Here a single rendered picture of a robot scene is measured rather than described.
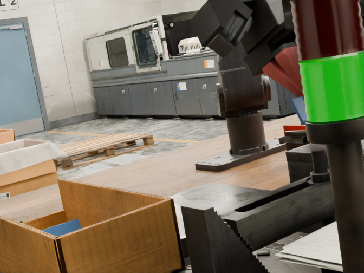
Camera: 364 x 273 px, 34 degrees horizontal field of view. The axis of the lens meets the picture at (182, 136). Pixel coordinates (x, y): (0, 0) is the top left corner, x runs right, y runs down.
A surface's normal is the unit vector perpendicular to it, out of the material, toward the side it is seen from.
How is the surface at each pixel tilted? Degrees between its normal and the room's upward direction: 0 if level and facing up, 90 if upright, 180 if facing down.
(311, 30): 104
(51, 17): 90
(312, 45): 76
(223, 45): 123
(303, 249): 0
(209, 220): 90
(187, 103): 90
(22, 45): 90
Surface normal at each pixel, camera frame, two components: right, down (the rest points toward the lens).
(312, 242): -0.16, -0.98
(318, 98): -0.77, -0.02
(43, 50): 0.54, 0.04
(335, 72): -0.16, 0.41
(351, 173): -0.02, 0.14
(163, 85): -0.83, 0.22
